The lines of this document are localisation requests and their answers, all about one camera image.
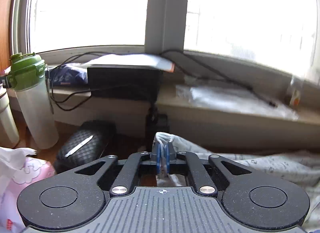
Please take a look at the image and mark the black cable on sill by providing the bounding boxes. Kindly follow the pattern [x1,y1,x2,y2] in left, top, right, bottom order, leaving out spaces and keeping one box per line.
[47,48,279,112]

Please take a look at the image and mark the black box on sill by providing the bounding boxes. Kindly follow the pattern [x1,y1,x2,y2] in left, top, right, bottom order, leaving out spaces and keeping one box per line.
[87,65,163,103]

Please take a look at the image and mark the black quilted case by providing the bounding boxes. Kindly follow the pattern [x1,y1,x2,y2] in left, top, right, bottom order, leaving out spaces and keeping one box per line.
[53,120,117,174]

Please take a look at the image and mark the glass jar orange label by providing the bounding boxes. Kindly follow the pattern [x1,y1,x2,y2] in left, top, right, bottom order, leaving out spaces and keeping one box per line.
[284,76,304,109]

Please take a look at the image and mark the papers on black box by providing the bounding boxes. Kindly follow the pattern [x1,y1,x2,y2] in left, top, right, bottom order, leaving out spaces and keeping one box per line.
[82,54,175,72]

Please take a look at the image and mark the white patterned pajama garment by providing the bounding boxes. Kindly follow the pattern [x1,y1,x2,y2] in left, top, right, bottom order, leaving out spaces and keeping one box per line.
[152,131,320,233]

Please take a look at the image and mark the clear plastic bag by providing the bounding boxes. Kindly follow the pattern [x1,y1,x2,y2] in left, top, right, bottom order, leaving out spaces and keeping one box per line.
[176,85,299,121]

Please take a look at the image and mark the pink tissue pack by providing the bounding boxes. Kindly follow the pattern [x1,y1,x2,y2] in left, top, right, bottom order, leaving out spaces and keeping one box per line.
[1,147,55,232]

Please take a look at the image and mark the green lid shaker bottle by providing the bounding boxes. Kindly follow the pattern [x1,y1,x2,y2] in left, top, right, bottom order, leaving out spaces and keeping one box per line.
[6,52,59,149]

